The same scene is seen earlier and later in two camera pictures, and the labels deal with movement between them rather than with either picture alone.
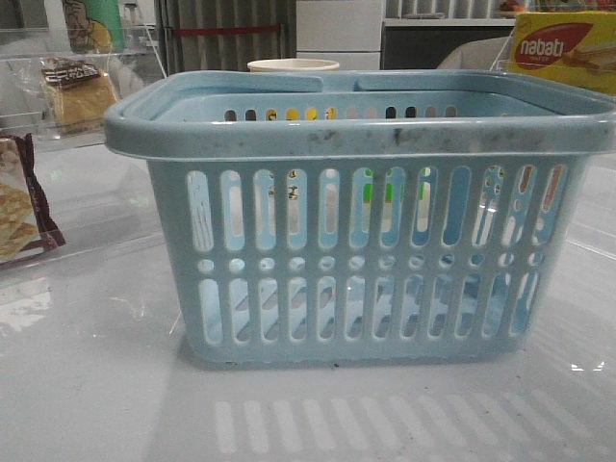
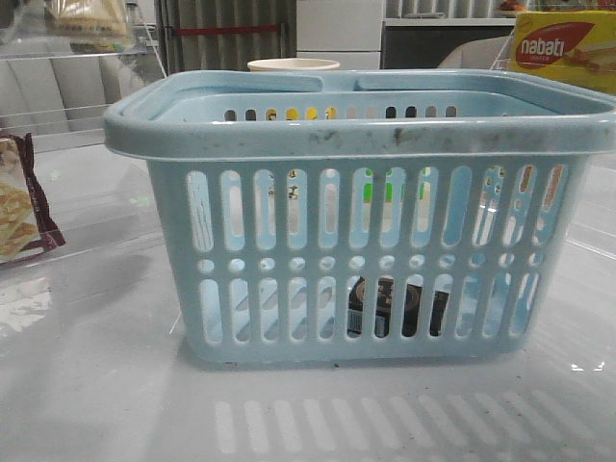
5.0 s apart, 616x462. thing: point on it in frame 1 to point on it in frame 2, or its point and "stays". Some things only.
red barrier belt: [215, 30] stays
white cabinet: [346, 32] stays
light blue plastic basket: [320, 217] stays
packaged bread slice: [77, 93] to [90, 25]
